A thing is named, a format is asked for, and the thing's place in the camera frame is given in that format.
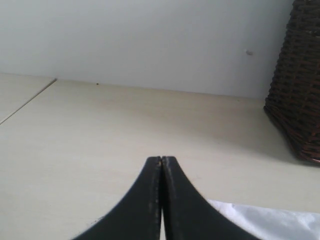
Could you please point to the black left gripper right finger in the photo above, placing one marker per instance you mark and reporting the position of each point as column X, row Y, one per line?
column 188, row 215

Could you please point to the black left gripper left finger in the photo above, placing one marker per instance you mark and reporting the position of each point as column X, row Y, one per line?
column 137, row 216

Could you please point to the white t-shirt with red lettering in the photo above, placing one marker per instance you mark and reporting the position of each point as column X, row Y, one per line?
column 270, row 223

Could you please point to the dark brown wicker basket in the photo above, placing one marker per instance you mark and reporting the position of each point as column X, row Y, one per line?
column 293, row 101

